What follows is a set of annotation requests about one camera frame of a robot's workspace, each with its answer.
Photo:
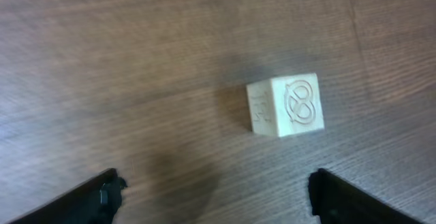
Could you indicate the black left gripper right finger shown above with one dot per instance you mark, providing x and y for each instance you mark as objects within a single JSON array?
[{"x": 336, "y": 201}]

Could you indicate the wooden block red pretzel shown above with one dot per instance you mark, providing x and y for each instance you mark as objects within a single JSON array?
[{"x": 286, "y": 105}]

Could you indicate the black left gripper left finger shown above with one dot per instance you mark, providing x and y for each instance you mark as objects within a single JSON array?
[{"x": 95, "y": 201}]

